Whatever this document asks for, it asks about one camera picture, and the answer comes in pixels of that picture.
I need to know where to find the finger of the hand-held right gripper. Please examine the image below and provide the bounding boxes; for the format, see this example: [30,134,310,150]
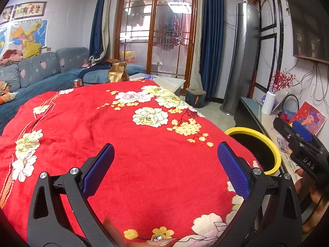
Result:
[292,120,329,150]
[273,118,304,155]

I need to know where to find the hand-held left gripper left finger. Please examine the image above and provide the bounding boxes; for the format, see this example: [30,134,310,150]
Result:
[27,143,121,247]

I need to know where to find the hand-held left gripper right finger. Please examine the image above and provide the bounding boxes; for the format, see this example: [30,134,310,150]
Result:
[217,141,303,247]

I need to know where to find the black trash bin yellow rim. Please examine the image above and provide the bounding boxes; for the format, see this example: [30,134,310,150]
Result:
[224,127,281,175]

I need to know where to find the person's right hand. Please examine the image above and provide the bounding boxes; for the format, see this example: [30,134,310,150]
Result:
[295,168,329,234]

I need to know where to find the person's left hand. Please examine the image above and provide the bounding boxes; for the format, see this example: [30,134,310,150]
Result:
[103,216,178,247]

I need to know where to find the colourful canvas painting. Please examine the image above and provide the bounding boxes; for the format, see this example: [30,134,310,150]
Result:
[288,101,327,136]

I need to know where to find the clear bead organizer box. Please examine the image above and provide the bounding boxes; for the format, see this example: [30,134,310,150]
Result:
[278,135,293,153]

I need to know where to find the white vase red flowers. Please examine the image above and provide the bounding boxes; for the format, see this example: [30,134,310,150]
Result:
[259,90,290,114]

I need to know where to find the white ribbed vase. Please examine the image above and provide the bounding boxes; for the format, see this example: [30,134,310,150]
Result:
[261,91,276,116]

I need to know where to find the red floral blanket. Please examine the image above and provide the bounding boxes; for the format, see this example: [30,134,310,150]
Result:
[0,79,263,247]

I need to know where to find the red berry branches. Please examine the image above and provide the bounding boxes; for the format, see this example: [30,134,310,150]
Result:
[269,69,296,94]

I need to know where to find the silver tower air conditioner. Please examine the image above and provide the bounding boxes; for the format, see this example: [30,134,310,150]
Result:
[220,2,260,116]

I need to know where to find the blue storage stool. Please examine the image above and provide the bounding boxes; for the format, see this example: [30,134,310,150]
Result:
[185,87,207,108]

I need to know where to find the gold paper bag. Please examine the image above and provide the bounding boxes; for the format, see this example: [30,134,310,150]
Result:
[108,61,129,83]

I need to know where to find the dark blue garment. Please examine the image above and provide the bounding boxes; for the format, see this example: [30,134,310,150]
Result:
[82,60,115,70]

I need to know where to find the grey white coffee table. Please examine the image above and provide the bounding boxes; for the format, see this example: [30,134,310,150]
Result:
[129,73,185,96]

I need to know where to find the beige curtain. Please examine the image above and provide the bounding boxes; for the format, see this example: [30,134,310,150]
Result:
[101,0,114,60]
[191,0,204,91]

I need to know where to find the blue curtain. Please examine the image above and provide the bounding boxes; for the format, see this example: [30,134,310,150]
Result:
[89,0,106,59]
[199,0,227,99]

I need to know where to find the yellow cardboard box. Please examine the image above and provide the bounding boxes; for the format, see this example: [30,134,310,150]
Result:
[121,51,137,64]

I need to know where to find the blue grey heart-print sofa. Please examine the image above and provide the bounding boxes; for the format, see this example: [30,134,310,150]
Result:
[0,47,146,134]

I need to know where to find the colourful patterned quilt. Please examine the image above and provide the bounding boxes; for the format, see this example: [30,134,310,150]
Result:
[0,81,19,105]

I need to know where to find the yellow pillow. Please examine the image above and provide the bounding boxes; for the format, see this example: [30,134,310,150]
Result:
[23,42,42,59]

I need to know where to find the hanging patterned garment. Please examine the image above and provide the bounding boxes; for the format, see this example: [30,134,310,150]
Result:
[163,24,181,50]

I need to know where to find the pile of pink clothes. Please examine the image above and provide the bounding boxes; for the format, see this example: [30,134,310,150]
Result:
[0,49,23,66]

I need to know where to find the wooden sliding glass door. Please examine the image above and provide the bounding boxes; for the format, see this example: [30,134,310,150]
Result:
[114,0,200,90]

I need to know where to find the colourful country map poster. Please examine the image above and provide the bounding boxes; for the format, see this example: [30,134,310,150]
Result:
[10,20,48,49]

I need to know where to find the hanging dark coat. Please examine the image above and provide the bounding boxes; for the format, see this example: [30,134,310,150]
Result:
[129,5,145,27]

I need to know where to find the world map poster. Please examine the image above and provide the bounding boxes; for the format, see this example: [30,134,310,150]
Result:
[0,27,9,57]

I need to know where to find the framed calligraphy picture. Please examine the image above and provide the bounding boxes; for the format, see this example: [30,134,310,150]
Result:
[13,1,47,20]
[0,5,14,23]

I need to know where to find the black ring hoop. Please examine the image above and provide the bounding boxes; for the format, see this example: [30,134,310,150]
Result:
[281,94,300,120]

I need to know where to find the black wall cables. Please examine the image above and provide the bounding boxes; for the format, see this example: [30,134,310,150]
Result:
[298,57,329,102]

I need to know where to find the wall-mounted television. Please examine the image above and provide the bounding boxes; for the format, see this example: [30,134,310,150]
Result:
[284,0,329,65]

